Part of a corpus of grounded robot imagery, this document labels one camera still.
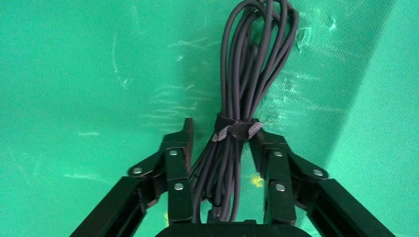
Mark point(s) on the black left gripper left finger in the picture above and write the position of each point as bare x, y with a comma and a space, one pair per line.
178, 202

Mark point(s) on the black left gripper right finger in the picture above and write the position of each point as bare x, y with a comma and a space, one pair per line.
278, 202

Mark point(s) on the green table mat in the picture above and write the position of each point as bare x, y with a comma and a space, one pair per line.
82, 81

